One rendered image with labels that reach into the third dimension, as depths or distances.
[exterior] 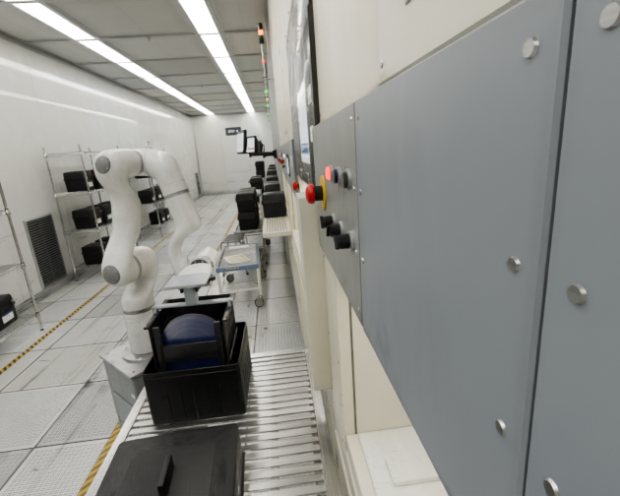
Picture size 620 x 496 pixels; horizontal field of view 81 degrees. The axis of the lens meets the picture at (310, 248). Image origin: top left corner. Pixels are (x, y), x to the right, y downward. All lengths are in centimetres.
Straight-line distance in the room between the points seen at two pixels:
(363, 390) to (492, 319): 71
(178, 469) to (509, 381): 85
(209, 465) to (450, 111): 87
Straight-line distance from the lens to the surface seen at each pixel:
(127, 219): 147
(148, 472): 99
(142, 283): 160
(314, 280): 92
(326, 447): 108
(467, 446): 25
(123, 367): 162
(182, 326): 115
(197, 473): 95
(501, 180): 17
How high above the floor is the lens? 151
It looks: 15 degrees down
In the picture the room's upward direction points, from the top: 4 degrees counter-clockwise
